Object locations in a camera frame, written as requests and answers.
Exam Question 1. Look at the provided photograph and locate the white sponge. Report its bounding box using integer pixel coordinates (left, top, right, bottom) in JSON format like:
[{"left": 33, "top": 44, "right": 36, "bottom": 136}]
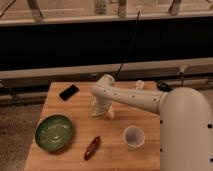
[{"left": 91, "top": 99, "right": 106, "bottom": 117}]

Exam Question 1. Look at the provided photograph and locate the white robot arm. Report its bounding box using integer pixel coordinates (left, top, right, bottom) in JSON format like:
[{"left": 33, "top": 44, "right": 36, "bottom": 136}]
[{"left": 91, "top": 74, "right": 213, "bottom": 171}]

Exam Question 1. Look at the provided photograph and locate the white ceramic cup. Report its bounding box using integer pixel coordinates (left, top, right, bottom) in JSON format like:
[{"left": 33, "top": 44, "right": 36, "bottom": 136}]
[{"left": 123, "top": 126, "right": 145, "bottom": 149}]

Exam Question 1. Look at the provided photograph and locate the green ceramic bowl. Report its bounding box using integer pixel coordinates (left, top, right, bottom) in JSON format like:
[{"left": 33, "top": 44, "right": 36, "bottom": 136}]
[{"left": 35, "top": 115, "right": 75, "bottom": 152}]

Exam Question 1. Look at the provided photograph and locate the red brown oblong object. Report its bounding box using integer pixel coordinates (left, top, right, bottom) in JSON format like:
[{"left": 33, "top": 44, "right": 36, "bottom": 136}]
[{"left": 84, "top": 136, "right": 101, "bottom": 161}]

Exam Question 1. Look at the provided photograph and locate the white patterned tube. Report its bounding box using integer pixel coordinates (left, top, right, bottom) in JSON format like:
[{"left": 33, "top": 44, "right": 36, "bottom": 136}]
[{"left": 135, "top": 80, "right": 145, "bottom": 90}]

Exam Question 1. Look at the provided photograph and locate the black smartphone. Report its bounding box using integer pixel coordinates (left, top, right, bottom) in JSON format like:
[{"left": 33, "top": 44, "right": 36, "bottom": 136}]
[{"left": 59, "top": 84, "right": 79, "bottom": 101}]

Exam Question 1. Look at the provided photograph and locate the wooden board table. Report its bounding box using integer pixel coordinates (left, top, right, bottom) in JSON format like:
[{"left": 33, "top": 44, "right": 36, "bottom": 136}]
[{"left": 24, "top": 82, "right": 160, "bottom": 171}]

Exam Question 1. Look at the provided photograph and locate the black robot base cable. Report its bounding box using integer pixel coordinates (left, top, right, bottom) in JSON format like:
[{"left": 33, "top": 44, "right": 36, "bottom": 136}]
[{"left": 155, "top": 79, "right": 173, "bottom": 93}]

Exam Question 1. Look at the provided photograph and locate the black hanging cable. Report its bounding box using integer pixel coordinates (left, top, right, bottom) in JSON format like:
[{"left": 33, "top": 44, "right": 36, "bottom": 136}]
[{"left": 111, "top": 9, "right": 142, "bottom": 81}]

